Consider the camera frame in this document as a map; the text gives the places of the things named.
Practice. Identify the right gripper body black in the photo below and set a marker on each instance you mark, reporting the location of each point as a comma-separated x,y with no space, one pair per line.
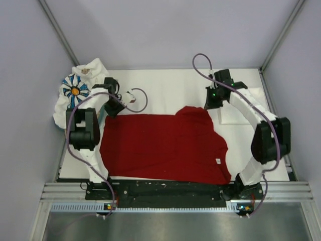
213,100

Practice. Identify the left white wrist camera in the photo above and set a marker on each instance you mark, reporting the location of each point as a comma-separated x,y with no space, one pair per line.
128,97

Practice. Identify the folded white t shirt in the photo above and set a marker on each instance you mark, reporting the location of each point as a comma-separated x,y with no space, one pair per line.
229,115

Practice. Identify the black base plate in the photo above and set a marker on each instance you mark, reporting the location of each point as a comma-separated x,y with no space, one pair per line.
169,194

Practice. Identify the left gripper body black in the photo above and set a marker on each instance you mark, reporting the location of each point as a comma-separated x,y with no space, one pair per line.
113,106

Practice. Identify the right aluminium frame post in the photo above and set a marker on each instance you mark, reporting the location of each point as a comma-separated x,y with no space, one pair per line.
299,5

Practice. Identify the grey slotted cable duct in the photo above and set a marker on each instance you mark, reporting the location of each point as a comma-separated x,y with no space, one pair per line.
104,207

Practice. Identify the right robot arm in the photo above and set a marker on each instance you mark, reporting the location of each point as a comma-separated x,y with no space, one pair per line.
271,140

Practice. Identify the red t shirt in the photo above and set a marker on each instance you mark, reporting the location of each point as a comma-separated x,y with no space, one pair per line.
180,147

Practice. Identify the aluminium frame post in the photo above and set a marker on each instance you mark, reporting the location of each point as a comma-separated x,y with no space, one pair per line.
299,5
60,34

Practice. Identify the white flower print t shirt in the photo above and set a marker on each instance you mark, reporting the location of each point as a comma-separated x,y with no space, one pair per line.
60,108

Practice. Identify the teal plastic bin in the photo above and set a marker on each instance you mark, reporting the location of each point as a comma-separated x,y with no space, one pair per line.
100,115

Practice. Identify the left aluminium frame post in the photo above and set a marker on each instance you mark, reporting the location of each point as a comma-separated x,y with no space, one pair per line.
60,34

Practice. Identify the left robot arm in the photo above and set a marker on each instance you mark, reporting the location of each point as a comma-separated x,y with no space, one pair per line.
83,130

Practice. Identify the tan t shirt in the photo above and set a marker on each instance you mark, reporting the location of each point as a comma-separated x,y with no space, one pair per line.
77,86

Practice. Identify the white crumpled t shirt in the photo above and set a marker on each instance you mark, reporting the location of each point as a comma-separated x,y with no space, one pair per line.
93,72

